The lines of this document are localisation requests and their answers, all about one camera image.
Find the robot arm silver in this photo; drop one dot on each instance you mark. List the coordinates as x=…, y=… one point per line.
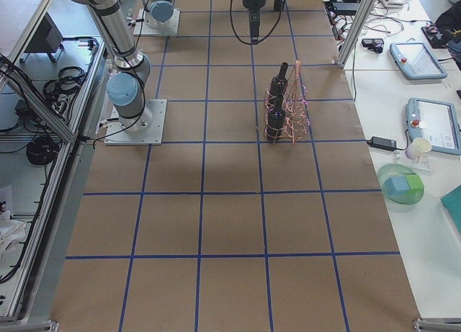
x=126, y=88
x=161, y=18

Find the dark bottle in basket far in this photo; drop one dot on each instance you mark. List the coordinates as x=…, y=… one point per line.
x=279, y=82

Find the dark bottle in basket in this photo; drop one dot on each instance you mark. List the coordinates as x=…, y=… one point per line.
x=279, y=82
x=275, y=120

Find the dark bottle in basket near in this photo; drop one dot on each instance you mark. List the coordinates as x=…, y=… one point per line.
x=275, y=120

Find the black handheld controller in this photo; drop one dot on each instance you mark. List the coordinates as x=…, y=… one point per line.
x=375, y=45

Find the teach pendant far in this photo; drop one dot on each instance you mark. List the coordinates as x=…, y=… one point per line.
x=416, y=61

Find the teach pendant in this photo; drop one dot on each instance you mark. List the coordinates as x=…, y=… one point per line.
x=436, y=122
x=416, y=61

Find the black power adapter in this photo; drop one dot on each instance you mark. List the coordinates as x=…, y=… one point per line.
x=382, y=143

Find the teach pendant near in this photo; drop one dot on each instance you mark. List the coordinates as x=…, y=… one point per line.
x=436, y=122

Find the white paper cup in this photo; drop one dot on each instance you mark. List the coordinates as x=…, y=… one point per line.
x=417, y=148

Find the blue foam cube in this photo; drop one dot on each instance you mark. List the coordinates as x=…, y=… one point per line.
x=395, y=185

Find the green glass bowl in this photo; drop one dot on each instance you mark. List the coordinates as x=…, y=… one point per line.
x=395, y=169

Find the green foam cube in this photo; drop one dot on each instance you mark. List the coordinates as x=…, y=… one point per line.
x=414, y=183

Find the teal box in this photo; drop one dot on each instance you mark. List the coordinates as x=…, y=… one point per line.
x=451, y=202

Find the copper wire wine basket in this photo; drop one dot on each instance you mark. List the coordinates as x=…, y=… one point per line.
x=296, y=107

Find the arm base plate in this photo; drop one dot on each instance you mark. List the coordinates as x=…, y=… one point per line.
x=147, y=130
x=146, y=25

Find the aluminium frame post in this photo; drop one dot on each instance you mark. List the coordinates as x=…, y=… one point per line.
x=358, y=23

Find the black monitor under frame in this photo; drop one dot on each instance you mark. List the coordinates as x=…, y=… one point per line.
x=47, y=39

